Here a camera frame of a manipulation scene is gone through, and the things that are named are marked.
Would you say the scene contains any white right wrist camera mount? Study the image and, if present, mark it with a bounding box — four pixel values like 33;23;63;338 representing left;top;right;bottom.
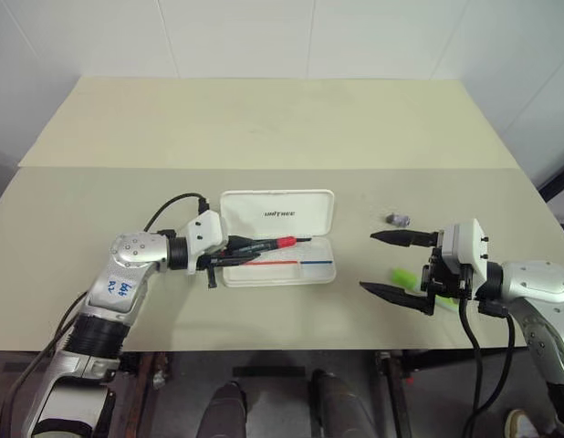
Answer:
439;217;492;285

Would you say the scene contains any white shoe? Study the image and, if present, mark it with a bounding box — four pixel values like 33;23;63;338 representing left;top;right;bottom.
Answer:
504;408;546;438

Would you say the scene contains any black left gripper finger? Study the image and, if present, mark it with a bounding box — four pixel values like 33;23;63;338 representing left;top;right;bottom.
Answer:
225;235;270;251
206;254;256;290

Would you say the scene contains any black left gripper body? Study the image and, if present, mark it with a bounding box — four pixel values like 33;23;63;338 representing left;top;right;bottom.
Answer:
195;245;232;275

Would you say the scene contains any red and black marker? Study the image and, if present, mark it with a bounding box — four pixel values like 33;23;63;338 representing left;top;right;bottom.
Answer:
227;234;314;256

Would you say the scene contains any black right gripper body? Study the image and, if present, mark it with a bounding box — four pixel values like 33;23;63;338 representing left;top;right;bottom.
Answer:
420;230;477;304

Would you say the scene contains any black frame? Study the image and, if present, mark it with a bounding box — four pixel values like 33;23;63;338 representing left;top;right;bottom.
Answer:
536;152;564;238

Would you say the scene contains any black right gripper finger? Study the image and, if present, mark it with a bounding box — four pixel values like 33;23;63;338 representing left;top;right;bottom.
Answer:
358;281;437;318
369;229;441;250

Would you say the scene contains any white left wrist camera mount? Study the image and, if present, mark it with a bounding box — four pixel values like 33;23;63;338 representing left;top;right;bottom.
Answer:
186;209;229;256

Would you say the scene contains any white plastic pencil case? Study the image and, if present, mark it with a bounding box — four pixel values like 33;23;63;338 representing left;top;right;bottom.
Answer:
219;188;338;289

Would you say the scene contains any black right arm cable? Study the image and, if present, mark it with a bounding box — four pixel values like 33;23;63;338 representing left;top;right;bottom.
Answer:
457;296;518;438

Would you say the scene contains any dark rounded shape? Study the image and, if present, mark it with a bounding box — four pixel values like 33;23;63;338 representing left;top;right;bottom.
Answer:
308;368;380;438
202;381;255;438

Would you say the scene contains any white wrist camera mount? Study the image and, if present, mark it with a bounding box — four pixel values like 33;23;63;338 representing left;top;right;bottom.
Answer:
186;209;229;256
439;217;492;285

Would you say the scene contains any green marker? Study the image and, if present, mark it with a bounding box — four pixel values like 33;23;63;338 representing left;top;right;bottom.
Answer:
391;267;461;312

